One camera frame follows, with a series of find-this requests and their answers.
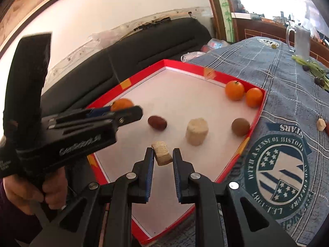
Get brown kiwi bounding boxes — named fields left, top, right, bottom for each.
left=231, top=118, right=250, bottom=137

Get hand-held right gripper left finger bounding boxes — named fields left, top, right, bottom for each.
left=26, top=147, right=155, bottom=247

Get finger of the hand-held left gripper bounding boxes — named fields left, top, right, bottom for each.
left=47, top=105, right=143, bottom=134
left=86, top=107, right=115, bottom=117

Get green leafy vegetables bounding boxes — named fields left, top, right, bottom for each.
left=292, top=55, right=329, bottom=92

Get white plastic bag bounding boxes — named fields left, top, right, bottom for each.
left=180, top=51, right=206, bottom=62

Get large orange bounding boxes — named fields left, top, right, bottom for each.
left=225, top=80, right=245, bottom=101

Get wooden window counter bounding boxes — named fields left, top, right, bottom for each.
left=233, top=18, right=329, bottom=59

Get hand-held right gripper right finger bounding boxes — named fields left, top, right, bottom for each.
left=173, top=148, right=299, bottom=247

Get clear plastic bag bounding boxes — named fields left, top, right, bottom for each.
left=200, top=38, right=229, bottom=53

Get glass mug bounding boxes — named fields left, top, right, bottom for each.
left=286, top=24, right=312, bottom=58

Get small orange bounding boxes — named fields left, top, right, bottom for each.
left=110, top=98, right=134, bottom=112

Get medium orange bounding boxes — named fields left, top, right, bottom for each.
left=245, top=87, right=264, bottom=108

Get red edged white tray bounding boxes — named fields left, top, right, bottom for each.
left=86, top=59, right=266, bottom=245

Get person's left hand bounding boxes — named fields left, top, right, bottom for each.
left=5, top=167, right=68, bottom=215

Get narrow bamboo wall panel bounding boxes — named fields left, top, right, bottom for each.
left=213, top=0, right=235, bottom=43

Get black sofa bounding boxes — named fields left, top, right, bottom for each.
left=41, top=18, right=212, bottom=108

